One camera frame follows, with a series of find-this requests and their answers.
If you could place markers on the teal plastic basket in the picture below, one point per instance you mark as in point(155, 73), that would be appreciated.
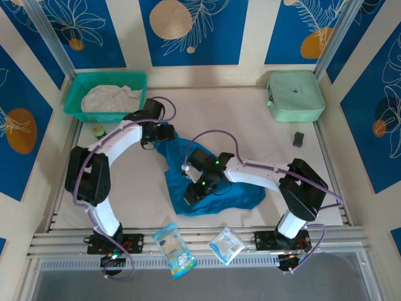
point(109, 78)

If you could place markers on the aluminium table edge rail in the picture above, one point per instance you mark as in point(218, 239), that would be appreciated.
point(329, 156)
point(72, 138)

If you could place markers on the white crumpled t-shirt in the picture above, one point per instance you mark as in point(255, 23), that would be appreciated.
point(109, 98)

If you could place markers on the small black object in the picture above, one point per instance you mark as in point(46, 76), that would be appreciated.
point(298, 139)

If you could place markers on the blue poster with orange circle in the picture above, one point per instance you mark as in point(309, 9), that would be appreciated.
point(282, 31)

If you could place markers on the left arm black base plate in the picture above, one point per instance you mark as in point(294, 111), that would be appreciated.
point(134, 243)

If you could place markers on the blue wall poster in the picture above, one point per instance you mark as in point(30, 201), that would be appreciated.
point(18, 78)
point(354, 141)
point(357, 31)
point(36, 40)

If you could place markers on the mint green zip case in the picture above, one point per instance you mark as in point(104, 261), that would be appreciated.
point(294, 97)

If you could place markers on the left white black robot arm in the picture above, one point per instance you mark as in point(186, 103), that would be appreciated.
point(125, 141)

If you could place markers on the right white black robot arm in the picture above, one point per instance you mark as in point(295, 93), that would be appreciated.
point(250, 175)

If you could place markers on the blue yellow snack packet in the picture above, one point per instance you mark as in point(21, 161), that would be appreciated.
point(173, 251)

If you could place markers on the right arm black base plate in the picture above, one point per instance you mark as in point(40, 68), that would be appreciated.
point(263, 240)

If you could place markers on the blue poster with beige circle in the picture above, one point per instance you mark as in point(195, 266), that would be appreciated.
point(219, 31)

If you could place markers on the small green lidded bottle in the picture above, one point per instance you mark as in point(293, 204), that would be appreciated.
point(97, 131)

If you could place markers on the blue t-shirt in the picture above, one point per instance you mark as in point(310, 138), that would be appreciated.
point(219, 200)

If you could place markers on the aluminium frame post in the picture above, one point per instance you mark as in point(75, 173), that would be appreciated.
point(336, 40)
point(51, 40)

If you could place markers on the wide aluminium profile rail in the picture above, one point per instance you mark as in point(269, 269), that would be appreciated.
point(200, 238)

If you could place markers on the blue poster with flower drawing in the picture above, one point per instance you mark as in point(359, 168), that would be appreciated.
point(94, 31)

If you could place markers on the white plastic packet blue print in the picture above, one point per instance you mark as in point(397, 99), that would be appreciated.
point(226, 246)

